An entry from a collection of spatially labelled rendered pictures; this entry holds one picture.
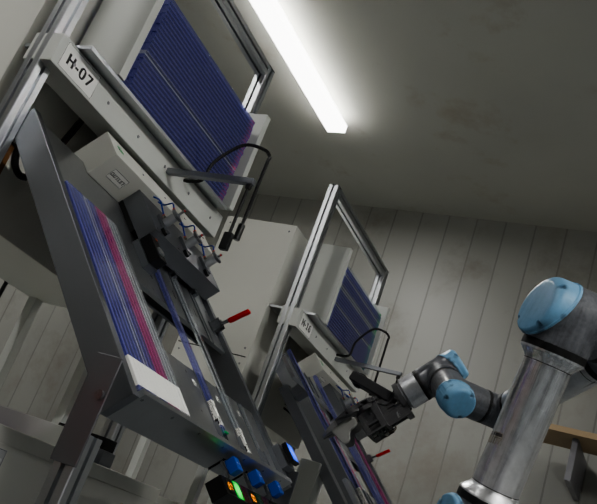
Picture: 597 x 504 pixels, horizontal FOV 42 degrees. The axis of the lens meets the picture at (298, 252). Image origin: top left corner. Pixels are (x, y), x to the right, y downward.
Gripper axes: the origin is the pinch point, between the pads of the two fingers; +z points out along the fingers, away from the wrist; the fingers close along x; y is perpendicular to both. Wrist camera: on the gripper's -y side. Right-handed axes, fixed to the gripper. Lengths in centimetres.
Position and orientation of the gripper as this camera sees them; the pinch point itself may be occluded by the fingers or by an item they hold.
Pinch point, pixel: (326, 432)
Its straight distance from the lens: 188.0
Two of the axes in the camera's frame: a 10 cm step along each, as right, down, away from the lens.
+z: -8.5, 5.3, 0.7
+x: 3.4, 4.4, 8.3
